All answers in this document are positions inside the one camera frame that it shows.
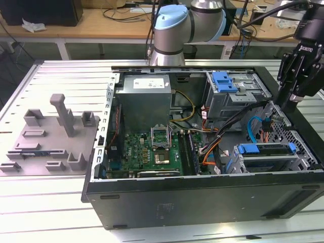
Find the CPU socket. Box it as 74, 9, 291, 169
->
153, 149, 172, 166

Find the crumpled white plastic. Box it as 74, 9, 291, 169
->
21, 17, 48, 33

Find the small black box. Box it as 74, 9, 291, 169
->
250, 9, 266, 25

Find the green motherboard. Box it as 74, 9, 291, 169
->
105, 130, 212, 178

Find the metal optical drive cage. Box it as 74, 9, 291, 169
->
204, 71, 273, 130

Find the orange wire bundle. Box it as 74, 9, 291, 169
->
201, 136, 222, 168

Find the black waste bin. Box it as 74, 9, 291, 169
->
183, 45, 197, 60

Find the metal socket cover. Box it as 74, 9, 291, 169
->
150, 123, 170, 149

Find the black PC case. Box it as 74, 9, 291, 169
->
80, 64, 324, 231

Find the blue drive cage latch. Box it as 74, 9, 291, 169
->
212, 72, 238, 94

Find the graphics card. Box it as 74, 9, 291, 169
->
136, 170, 182, 178

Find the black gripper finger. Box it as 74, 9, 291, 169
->
275, 51, 297, 110
285, 62, 324, 114

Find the black RAM slot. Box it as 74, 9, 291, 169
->
178, 132, 193, 175

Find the clear plastic bag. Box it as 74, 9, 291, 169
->
275, 17, 300, 29

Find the orange black power wire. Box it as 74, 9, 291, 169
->
261, 114, 285, 144

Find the black cable bundle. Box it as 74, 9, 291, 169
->
212, 100, 269, 176

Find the large black box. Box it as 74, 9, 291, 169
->
0, 0, 84, 27

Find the yellow wire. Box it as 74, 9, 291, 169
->
170, 90, 196, 123

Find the thick black camera cable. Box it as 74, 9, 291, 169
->
231, 0, 312, 30

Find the grey power supply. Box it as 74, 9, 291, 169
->
115, 74, 175, 135

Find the grey parts rack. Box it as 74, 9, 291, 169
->
0, 93, 101, 178

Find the blue data wire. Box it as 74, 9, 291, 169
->
247, 115, 263, 144

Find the hard disk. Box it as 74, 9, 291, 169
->
226, 142, 297, 175

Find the installed RAM stick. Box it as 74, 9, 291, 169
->
187, 131, 203, 175

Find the metal disk bay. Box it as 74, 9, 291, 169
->
225, 142, 317, 175

